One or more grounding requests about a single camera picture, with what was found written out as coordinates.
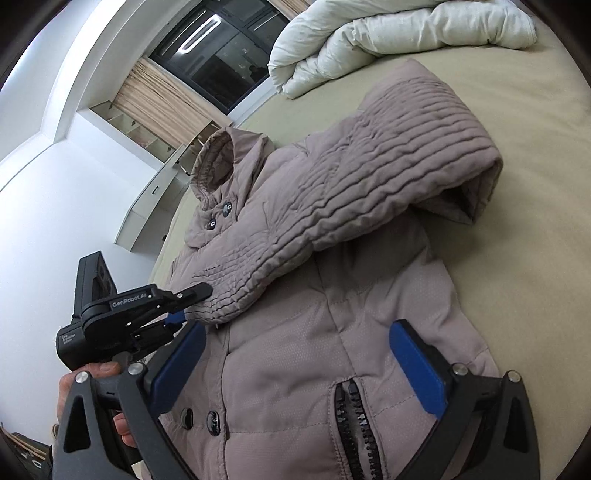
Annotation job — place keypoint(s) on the white wall shelf niche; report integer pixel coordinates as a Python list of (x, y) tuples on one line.
[(134, 130)]

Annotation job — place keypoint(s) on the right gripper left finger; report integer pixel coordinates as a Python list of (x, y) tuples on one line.
[(150, 390)]

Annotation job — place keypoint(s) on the person's left hand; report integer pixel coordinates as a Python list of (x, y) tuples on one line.
[(89, 415)]

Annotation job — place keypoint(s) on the wooden striped curtain panel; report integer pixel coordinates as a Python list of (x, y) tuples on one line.
[(164, 105)]

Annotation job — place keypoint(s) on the white folded duvet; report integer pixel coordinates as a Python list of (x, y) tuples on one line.
[(331, 39)]

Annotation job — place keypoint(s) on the dark window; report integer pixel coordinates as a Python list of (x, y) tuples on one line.
[(221, 49)]

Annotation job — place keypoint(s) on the mauve puffer coat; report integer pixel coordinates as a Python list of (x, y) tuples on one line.
[(313, 250)]

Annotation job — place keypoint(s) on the beige bed sheet mattress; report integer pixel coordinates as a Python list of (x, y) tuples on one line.
[(521, 271)]

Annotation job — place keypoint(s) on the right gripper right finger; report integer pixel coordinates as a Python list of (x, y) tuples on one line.
[(484, 425)]

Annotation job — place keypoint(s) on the white desk shelf unit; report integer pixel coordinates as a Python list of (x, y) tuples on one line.
[(169, 182)]

